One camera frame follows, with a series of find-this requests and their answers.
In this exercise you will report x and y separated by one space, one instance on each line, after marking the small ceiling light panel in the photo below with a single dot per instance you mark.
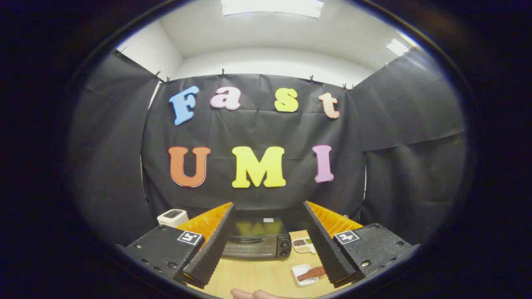
397 47

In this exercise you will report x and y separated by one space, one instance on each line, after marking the large ceiling light panel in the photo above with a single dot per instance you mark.
272 7

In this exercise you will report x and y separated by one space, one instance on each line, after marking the white rectangular dish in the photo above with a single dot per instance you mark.
300 282

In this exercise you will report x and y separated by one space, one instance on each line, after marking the white bread toaster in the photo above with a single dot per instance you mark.
172 216

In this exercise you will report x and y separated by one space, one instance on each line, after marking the white divided plate with beans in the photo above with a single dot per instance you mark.
302 246

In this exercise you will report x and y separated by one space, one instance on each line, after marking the black toaster oven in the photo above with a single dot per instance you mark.
257 245

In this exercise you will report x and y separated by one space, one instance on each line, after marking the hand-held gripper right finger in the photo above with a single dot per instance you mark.
328 249

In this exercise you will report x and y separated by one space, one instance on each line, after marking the brown steak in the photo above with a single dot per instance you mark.
309 274

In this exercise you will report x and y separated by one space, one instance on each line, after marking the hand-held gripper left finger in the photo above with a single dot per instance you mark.
212 253

